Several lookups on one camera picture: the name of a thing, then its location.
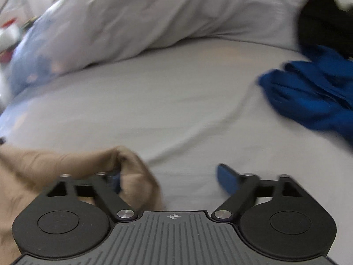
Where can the royal blue garment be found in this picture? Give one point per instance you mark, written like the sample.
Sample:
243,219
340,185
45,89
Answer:
311,96

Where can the blue tree-print duvet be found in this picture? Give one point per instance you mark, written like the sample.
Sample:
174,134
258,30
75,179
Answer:
151,13

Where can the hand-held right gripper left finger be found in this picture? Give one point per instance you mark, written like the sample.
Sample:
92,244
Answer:
115,182

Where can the black garment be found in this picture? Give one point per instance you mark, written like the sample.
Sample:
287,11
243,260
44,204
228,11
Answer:
322,24

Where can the tan long-sleeve shirt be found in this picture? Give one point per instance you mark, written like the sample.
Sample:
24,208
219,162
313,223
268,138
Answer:
33,168

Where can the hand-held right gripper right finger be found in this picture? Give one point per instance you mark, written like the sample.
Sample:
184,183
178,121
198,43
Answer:
224,178

